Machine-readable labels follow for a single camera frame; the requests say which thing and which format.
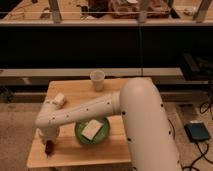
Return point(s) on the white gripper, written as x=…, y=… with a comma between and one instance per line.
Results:
x=45, y=138

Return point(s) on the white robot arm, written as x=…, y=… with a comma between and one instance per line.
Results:
x=147, y=129

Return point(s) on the wooden table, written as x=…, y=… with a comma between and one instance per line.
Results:
x=68, y=151

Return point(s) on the white block stack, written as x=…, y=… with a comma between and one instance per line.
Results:
x=58, y=101

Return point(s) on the green round plate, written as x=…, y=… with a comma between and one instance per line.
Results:
x=99, y=137

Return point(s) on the white napkin on plate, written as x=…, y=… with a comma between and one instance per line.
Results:
x=91, y=129

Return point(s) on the translucent plastic cup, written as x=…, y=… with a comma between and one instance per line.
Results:
x=97, y=78

